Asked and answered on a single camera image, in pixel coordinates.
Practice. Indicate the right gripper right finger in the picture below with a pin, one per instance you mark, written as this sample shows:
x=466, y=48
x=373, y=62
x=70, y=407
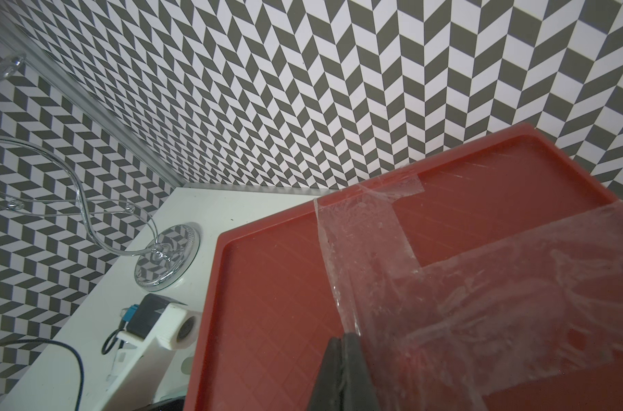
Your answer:
x=357, y=390

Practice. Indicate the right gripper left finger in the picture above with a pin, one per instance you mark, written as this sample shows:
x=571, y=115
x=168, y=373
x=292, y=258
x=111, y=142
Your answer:
x=326, y=393

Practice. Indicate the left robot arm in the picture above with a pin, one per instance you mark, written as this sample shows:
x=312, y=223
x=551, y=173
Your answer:
x=144, y=378

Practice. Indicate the red drawer cabinet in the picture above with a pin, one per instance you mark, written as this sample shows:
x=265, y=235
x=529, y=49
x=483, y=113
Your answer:
x=487, y=277

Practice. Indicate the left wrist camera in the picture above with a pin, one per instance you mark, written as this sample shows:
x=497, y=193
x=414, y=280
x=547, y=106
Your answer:
x=173, y=325

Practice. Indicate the wire mug tree stand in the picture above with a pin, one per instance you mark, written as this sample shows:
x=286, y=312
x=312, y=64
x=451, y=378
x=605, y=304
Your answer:
x=161, y=264

